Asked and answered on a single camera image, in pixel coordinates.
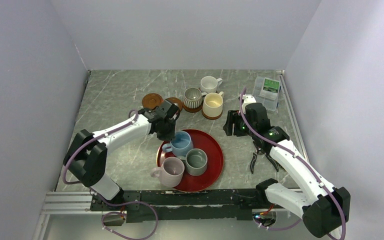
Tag grey-green mug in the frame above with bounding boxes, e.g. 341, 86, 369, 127
180, 148, 208, 177

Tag brown coaster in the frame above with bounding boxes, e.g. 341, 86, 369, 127
166, 97, 183, 113
201, 111, 223, 120
141, 93, 163, 110
182, 104, 203, 113

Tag cream yellow mug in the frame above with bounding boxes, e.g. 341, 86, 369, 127
202, 91, 224, 117

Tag clear plastic parts box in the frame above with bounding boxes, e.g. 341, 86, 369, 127
252, 76, 281, 111

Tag red round tray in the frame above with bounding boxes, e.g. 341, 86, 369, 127
156, 129, 224, 193

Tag lilac mug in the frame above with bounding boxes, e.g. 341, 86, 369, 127
150, 157, 185, 188

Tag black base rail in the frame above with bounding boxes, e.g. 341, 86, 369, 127
89, 188, 275, 223

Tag blue mug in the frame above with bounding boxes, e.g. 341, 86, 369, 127
161, 131, 194, 157

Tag grey ribbed mug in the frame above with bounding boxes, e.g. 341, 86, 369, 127
183, 87, 208, 109

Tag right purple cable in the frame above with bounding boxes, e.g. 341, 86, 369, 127
238, 87, 347, 240

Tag black handled pliers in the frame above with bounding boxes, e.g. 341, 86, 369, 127
249, 141, 280, 174

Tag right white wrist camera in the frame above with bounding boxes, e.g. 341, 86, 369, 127
241, 94, 257, 108

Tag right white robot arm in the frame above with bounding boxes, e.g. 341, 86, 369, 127
223, 103, 351, 238

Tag white mug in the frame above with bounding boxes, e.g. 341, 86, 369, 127
200, 76, 223, 94

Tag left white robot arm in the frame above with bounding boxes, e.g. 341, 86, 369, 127
62, 100, 181, 210

